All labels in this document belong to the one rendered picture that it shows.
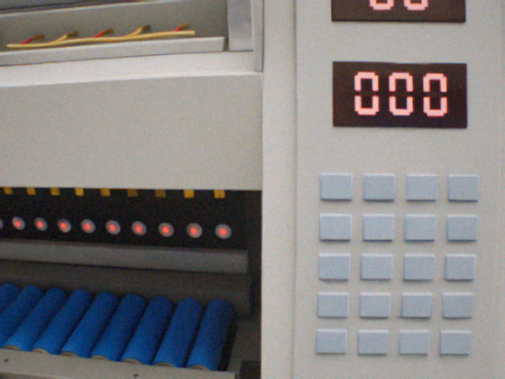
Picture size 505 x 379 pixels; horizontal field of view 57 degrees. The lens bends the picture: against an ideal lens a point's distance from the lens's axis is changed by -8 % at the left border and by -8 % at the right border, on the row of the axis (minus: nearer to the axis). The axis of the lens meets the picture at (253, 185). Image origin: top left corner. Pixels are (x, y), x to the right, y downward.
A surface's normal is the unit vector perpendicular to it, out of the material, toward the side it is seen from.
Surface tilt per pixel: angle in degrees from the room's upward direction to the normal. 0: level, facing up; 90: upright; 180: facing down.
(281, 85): 90
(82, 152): 111
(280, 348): 90
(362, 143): 90
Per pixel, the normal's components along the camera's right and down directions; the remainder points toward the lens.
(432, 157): -0.14, 0.05
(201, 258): -0.13, 0.40
